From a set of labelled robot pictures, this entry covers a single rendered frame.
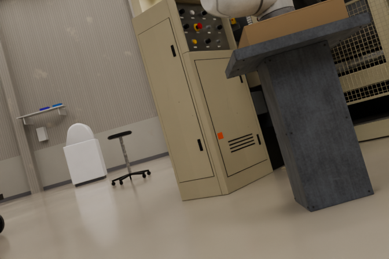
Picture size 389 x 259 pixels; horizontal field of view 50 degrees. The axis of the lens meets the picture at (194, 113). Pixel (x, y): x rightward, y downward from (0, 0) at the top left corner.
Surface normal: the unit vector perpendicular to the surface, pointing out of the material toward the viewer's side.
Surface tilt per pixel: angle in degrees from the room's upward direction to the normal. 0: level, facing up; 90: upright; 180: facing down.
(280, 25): 90
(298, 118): 90
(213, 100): 90
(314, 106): 90
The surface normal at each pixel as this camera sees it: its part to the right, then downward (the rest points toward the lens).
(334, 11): -0.01, -0.05
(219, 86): 0.72, -0.24
